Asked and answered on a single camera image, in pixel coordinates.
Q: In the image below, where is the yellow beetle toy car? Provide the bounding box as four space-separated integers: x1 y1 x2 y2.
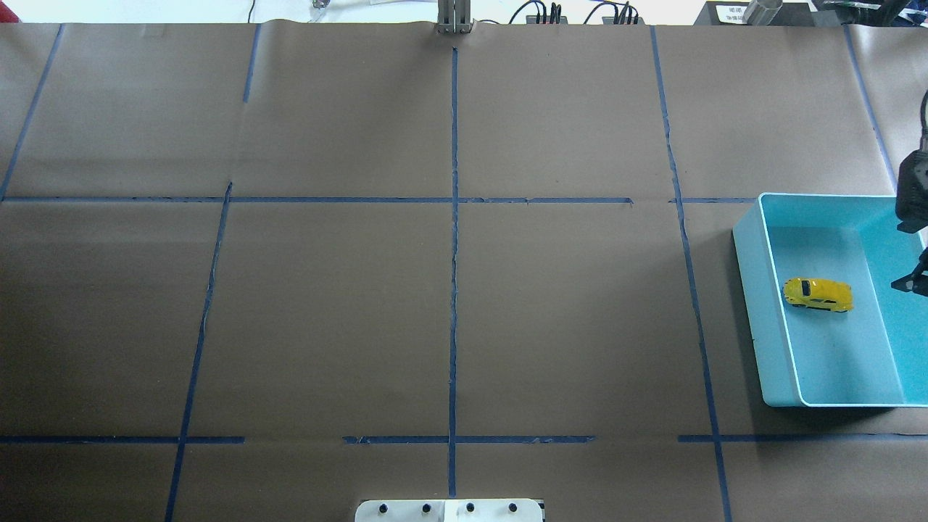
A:
782 277 854 313

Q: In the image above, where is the turquoise plastic bin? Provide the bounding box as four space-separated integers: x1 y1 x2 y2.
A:
733 193 926 407

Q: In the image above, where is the silver metal cylinder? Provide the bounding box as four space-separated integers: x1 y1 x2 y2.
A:
742 0 784 26

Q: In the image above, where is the black box with label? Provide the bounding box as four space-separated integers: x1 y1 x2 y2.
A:
692 1 815 27

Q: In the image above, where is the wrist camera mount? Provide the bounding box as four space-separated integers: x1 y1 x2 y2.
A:
895 151 927 233

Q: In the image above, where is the black cable bundle right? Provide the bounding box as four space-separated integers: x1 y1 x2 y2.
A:
584 0 646 25

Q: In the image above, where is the black cable bundle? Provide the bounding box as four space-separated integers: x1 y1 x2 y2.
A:
584 0 646 25
507 0 569 25

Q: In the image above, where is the black cable bundle left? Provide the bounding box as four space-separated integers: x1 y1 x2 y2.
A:
507 0 569 25

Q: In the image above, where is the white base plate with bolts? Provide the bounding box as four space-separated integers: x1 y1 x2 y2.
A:
354 498 546 521

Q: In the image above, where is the grey metal post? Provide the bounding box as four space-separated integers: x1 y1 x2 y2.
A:
436 0 473 34

